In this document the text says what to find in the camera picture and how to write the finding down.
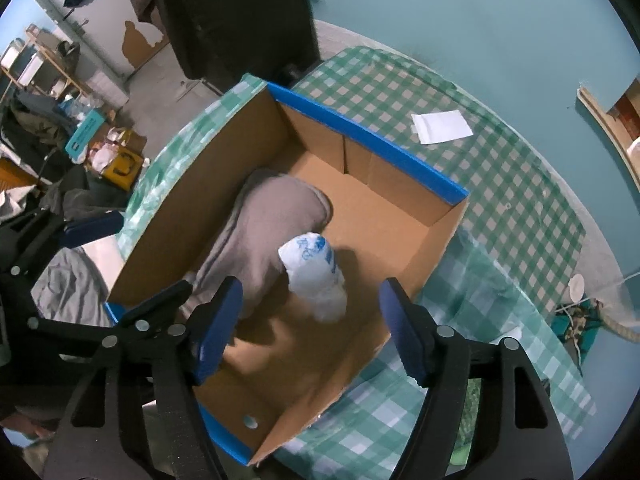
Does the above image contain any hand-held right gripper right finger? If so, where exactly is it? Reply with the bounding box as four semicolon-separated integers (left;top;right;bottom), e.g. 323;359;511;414
378;277;573;480

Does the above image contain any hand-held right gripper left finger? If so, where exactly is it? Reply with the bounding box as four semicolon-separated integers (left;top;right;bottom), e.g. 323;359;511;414
42;276;244;480

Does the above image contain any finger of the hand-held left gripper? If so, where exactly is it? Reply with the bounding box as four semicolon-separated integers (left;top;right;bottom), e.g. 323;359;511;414
22;280;193;356
0;205;124;281

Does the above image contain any white blue-printed plastic bag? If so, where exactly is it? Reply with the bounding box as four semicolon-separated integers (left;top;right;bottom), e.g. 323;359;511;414
277;231;349;323

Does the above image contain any grey sweater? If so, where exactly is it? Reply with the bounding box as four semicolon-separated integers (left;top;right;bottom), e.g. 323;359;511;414
180;169;335;321

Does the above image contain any blue cardboard box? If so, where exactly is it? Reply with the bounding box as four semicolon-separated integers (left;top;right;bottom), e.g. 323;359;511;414
102;82;471;467

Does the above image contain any grey blanket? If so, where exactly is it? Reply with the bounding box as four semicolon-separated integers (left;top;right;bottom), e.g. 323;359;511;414
30;247;113;328

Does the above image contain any yellow bag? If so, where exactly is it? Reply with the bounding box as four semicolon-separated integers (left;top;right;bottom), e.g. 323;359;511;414
102;152;143;191

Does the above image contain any green checkered plastic sheet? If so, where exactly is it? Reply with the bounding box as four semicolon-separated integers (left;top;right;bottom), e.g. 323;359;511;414
117;74;598;480

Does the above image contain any teal storage box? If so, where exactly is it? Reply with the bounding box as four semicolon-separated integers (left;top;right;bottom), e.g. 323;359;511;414
64;110;111;156

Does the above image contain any dark clothes pile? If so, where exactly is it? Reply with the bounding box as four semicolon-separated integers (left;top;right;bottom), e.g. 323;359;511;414
0;92;73;161

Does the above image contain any wooden shelf rack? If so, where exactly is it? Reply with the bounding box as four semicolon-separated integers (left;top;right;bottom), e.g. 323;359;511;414
0;22;101;111

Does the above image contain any leopard print cloth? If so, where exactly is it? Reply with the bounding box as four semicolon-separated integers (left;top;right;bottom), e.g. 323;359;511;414
552;305;601;356

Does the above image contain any green checkered fabric tablecloth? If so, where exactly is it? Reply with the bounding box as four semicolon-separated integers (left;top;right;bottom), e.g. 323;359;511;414
290;45;586;311

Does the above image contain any black cabinet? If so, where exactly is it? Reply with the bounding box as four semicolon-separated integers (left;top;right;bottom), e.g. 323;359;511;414
155;0;321;96

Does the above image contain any thin white cable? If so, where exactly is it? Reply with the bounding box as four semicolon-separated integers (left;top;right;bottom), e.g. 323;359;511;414
565;271;640;311

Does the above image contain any beige flexible hose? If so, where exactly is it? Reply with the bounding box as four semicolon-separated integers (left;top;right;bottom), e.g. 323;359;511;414
590;297;640;345

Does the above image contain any wooden frame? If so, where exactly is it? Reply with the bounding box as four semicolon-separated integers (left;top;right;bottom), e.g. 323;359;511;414
577;85;640;196

